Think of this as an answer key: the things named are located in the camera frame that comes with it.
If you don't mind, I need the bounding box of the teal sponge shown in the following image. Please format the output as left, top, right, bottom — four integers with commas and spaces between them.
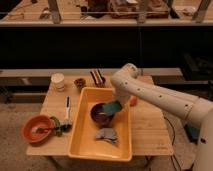
102, 101, 122, 116

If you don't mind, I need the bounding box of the purple bowl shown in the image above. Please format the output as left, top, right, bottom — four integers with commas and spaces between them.
90, 103, 114, 127

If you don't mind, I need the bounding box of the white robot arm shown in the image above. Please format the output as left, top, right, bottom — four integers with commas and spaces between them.
110, 63, 213, 171

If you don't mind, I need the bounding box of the dark spoon in bowl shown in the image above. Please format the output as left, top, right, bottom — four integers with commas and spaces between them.
36, 128, 55, 133

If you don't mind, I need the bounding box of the orange bowl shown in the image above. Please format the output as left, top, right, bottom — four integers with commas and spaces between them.
21, 115, 54, 144

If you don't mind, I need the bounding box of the striped brown cake toy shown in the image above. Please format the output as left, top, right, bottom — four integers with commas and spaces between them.
90, 69, 106, 87

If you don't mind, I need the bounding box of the small brown cup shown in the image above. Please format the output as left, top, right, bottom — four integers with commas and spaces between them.
74, 78, 86, 90

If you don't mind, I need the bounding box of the orange toy carrot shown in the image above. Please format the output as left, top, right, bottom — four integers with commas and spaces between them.
130, 96, 137, 106

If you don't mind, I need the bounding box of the grey crumpled cloth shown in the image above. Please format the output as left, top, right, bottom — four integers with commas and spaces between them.
95, 128, 118, 144

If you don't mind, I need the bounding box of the white paper cup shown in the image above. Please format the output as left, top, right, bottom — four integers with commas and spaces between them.
51, 73, 65, 91

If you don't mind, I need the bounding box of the yellow plastic tub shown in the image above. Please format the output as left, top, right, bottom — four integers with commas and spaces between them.
68, 87, 132, 162

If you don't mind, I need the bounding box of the green toy vegetable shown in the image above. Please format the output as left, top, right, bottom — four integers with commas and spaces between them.
50, 116, 62, 136

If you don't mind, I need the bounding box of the wooden table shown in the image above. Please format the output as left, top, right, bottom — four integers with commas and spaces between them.
27, 76, 174, 161

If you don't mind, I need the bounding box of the blue box on floor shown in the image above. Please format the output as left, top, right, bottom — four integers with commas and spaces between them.
184, 124, 199, 143

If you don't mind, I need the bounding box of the black cable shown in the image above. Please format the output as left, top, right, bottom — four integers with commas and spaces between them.
163, 114, 183, 171

